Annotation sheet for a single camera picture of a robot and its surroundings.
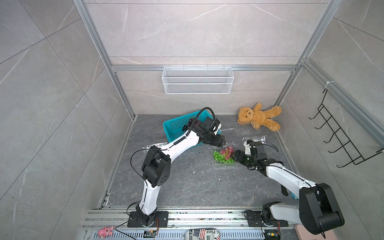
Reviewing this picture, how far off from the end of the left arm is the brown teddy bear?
387mm

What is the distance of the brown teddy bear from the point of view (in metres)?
1.09

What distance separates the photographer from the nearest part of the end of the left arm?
0.66m
